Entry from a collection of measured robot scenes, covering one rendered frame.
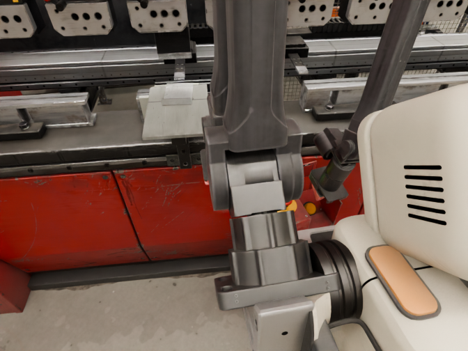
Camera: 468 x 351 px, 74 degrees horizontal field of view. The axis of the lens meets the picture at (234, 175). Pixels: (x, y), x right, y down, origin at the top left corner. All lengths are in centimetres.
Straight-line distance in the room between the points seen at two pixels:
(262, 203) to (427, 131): 16
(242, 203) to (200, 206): 92
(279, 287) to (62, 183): 100
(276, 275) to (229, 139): 14
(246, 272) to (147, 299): 138
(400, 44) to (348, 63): 72
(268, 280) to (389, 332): 11
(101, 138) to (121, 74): 33
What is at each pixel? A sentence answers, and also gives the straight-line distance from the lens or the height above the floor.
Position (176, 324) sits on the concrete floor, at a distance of 161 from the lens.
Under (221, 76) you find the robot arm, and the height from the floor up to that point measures 131.
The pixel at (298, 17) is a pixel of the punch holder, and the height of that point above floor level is 120.
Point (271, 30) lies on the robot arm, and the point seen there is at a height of 140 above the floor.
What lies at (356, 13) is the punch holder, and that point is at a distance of 104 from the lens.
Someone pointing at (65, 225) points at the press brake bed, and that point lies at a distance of 139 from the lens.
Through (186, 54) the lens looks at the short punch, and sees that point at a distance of 102.
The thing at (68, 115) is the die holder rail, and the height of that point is 92.
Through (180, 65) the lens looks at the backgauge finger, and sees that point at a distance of 116.
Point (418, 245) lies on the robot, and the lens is 30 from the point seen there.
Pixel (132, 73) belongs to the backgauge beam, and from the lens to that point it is 132.
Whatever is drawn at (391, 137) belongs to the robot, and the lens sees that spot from 31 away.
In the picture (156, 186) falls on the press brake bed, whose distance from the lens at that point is 115.
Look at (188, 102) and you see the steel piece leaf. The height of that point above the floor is 101.
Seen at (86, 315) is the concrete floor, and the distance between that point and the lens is 174.
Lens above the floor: 149
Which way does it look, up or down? 45 degrees down
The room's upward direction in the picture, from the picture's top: straight up
